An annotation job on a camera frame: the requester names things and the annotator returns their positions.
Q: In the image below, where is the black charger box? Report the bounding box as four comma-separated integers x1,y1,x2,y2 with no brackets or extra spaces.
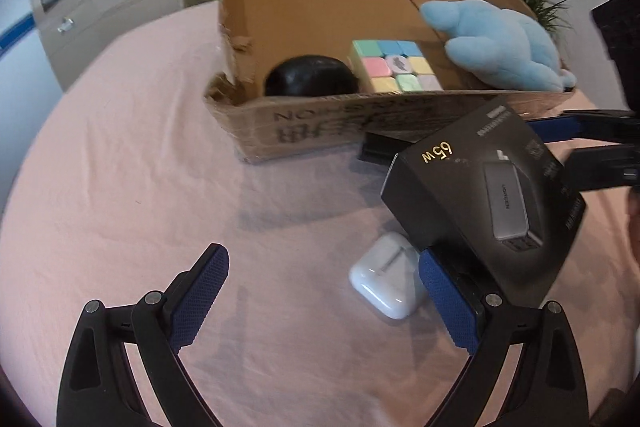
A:
380,96,587,309

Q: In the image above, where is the pink tablecloth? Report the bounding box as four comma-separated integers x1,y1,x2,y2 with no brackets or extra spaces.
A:
0,0,640,427

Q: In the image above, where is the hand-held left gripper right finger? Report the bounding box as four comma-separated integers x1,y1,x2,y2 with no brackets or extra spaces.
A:
418,248,591,427

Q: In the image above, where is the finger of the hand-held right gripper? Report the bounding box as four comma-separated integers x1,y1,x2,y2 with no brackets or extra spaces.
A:
360,109,640,166
564,146,640,194

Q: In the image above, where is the white earbuds case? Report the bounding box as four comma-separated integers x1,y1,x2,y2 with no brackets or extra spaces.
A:
348,232,430,320

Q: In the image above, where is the pastel puzzle cube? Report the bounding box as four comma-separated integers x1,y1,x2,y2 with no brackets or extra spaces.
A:
348,39,445,94

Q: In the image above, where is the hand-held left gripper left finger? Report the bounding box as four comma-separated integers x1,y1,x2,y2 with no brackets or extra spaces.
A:
57,244,230,427

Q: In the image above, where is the cardboard box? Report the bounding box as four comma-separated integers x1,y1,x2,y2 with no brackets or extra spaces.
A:
202,0,578,165

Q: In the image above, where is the blue plush toy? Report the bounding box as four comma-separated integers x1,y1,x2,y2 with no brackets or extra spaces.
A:
419,0,577,94

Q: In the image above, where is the black round object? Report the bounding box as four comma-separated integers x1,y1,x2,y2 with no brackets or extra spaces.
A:
264,55,361,98

